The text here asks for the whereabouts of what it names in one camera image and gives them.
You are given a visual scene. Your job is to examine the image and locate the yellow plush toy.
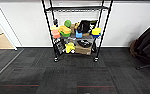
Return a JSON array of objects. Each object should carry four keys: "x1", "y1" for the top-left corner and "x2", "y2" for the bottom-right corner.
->
[{"x1": 64, "y1": 42, "x2": 76, "y2": 54}]

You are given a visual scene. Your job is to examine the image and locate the brown cardboard box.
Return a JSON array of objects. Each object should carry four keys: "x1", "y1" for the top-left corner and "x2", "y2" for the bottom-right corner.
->
[{"x1": 74, "y1": 39, "x2": 93, "y2": 56}]

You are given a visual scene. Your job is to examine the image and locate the blue cup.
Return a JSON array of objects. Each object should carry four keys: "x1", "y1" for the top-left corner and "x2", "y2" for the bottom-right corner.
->
[{"x1": 75, "y1": 29, "x2": 83, "y2": 39}]

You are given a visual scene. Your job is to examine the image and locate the black sign board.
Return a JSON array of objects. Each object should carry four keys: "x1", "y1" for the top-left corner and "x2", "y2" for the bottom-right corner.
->
[{"x1": 53, "y1": 38, "x2": 66, "y2": 56}]

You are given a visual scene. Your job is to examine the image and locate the yellow orange toy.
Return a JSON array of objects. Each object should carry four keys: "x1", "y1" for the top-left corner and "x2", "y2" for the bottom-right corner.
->
[{"x1": 58, "y1": 25, "x2": 72, "y2": 38}]

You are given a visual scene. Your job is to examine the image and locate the green ball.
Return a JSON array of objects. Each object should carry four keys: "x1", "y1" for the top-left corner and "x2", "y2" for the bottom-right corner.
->
[{"x1": 63, "y1": 19, "x2": 73, "y2": 28}]

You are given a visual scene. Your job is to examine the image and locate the yellow and blue toy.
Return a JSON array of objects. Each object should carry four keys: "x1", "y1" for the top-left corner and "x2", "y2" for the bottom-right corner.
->
[{"x1": 91, "y1": 27, "x2": 102, "y2": 38}]

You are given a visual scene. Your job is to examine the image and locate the black wire shelf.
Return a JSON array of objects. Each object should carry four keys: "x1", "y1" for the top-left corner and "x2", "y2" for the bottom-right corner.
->
[{"x1": 40, "y1": 0, "x2": 114, "y2": 63}]

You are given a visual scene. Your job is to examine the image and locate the white door frame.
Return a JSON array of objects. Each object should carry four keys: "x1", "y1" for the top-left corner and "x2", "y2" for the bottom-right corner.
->
[{"x1": 0, "y1": 9, "x2": 20, "y2": 51}]

